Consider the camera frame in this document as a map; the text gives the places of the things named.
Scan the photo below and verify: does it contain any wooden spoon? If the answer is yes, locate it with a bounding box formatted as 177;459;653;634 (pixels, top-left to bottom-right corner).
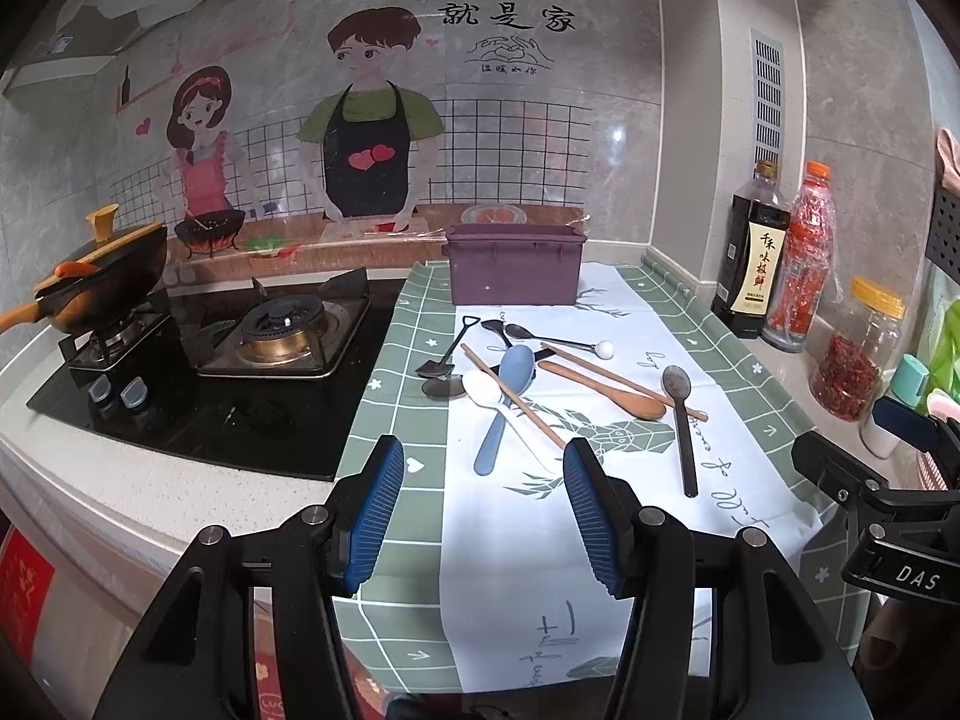
539;361;665;421

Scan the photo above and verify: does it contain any wooden chopstick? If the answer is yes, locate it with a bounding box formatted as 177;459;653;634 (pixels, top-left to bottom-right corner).
462;343;566;450
540;341;709;422

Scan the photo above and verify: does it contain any black spoon white ball end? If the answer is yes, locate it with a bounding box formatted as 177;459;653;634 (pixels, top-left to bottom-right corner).
505;323;615;361

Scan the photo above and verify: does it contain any grey metal spoon black handle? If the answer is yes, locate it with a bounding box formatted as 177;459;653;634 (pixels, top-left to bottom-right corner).
661;364;698;499

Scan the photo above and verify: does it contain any blue plastic spoon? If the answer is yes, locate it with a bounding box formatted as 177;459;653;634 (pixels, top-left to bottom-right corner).
473;344;539;478

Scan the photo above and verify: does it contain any white plastic spoon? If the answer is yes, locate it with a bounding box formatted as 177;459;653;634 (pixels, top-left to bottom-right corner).
464;371;563;460

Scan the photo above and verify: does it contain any black shovel shaped spoon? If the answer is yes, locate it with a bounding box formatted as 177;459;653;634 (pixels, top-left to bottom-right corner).
415;316;480;379

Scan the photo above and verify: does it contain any small black spoon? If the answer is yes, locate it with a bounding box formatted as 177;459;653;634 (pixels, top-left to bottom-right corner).
480;319;512;348

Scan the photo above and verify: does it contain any steel spoon black handle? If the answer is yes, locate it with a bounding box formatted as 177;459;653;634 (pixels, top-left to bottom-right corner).
421;374;467;401

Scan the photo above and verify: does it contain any teal cap small bottle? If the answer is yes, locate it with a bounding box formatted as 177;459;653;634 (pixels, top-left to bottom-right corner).
889;353;929;410

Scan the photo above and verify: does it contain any yellow lid chili jar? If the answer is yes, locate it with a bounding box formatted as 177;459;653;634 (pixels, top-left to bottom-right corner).
811;277;907;422

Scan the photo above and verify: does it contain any green white table mat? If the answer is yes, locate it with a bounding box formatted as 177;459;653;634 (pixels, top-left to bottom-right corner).
337;263;869;694

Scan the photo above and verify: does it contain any orange cap chili bottle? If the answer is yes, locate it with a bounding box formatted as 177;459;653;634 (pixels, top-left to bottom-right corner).
761;161;836;353

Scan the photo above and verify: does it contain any black gas stove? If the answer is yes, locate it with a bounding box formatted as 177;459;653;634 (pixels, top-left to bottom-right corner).
28;268;402;481

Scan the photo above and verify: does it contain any dark soy sauce bottle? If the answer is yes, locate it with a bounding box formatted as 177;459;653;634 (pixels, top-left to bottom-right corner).
711;160;791;338

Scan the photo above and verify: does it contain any purple plastic utensil box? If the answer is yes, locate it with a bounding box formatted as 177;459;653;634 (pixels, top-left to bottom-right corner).
443;223;586;305

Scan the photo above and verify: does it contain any black wok with lid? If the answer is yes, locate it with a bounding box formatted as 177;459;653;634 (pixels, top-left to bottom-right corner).
2;203;167;335

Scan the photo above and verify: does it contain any black metal wall rack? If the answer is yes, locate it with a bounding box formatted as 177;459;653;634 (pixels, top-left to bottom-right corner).
924;187;960;283

